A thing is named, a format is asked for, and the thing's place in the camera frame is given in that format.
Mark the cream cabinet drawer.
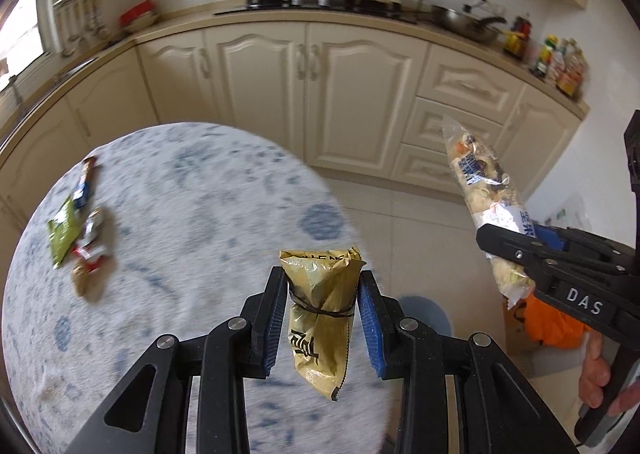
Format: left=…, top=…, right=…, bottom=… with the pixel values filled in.
left=400, top=98, right=506, bottom=159
left=416, top=46, right=525, bottom=121
left=392, top=144, right=471, bottom=195

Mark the row of condiment bottles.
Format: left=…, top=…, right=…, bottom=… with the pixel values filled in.
left=502, top=16, right=588, bottom=97

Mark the gold snack packet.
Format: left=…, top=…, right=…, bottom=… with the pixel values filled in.
left=279, top=245, right=367, bottom=402

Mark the table with floral cloth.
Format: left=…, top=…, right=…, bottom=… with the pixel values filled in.
left=0, top=121, right=396, bottom=454

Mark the green snack packet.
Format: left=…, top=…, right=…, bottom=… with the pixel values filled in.
left=47, top=194, right=88, bottom=269

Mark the orange plastic bag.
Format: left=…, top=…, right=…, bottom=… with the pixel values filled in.
left=522, top=294, right=593, bottom=350

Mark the clear mixed snack bag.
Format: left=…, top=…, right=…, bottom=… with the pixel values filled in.
left=441, top=115, right=538, bottom=309

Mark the person's right hand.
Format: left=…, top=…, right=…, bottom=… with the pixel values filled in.
left=579, top=333, right=640, bottom=417

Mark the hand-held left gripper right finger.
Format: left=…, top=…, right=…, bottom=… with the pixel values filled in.
left=356, top=270, right=576, bottom=454

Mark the blue brown wrapper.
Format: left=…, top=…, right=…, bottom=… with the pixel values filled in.
left=70, top=158, right=99, bottom=215

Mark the red white wrapper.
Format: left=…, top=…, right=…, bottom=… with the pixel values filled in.
left=72, top=206, right=113, bottom=272

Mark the metal utensil rack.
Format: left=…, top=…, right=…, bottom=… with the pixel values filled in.
left=52, top=0, right=117, bottom=57

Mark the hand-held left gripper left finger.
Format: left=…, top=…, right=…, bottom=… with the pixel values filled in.
left=65, top=265, right=292, bottom=454

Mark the cream cabinet door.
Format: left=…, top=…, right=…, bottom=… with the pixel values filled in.
left=492, top=84, right=583, bottom=207
left=305, top=22, right=431, bottom=181
left=136, top=28, right=210, bottom=125
left=205, top=24, right=310, bottom=155

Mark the cream kitchen base cabinet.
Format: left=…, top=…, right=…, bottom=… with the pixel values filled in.
left=0, top=8, right=591, bottom=215

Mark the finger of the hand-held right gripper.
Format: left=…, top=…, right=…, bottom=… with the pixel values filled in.
left=475, top=223, right=559, bottom=293
left=525, top=223, right=640, bottom=285

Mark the tan wrapper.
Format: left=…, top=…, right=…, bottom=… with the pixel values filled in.
left=70, top=259, right=108, bottom=302

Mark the steel wok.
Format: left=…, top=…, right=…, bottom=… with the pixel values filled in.
left=431, top=4, right=507, bottom=44

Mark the black gas stove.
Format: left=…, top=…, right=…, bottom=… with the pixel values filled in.
left=214, top=0, right=418, bottom=24

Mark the window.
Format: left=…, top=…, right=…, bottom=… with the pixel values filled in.
left=0, top=0, right=51, bottom=79

